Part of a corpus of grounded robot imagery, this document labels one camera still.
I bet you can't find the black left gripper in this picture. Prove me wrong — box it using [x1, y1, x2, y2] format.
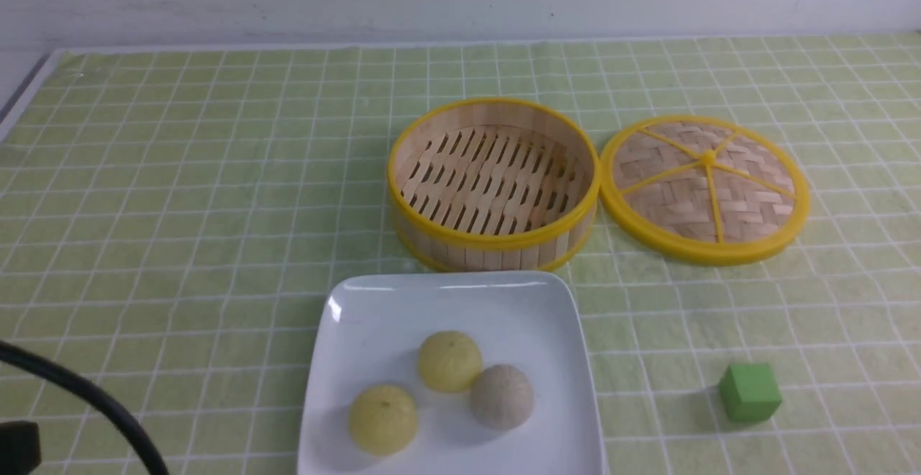
[1, 420, 42, 475]

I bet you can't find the yellow steamed bun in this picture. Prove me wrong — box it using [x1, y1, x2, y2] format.
[417, 330, 483, 394]
[348, 384, 419, 456]

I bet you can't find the yellow steamed bun front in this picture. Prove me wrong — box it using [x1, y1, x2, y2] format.
[348, 384, 419, 456]

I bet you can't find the white square plate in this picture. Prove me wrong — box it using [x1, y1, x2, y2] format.
[297, 271, 609, 474]

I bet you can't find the grey steamed bun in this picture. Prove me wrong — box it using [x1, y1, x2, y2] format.
[469, 364, 535, 431]

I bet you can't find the green checkered tablecloth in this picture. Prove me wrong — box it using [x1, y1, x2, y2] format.
[1, 35, 920, 474]

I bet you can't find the bamboo steamer basket yellow rim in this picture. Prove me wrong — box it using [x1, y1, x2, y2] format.
[387, 98, 601, 272]

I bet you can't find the bamboo steamer lid yellow rim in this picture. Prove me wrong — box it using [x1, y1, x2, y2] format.
[599, 114, 810, 266]

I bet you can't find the green wooden cube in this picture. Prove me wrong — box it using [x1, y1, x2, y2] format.
[718, 363, 784, 423]

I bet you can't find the black camera cable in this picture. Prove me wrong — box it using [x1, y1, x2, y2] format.
[0, 340, 171, 475]

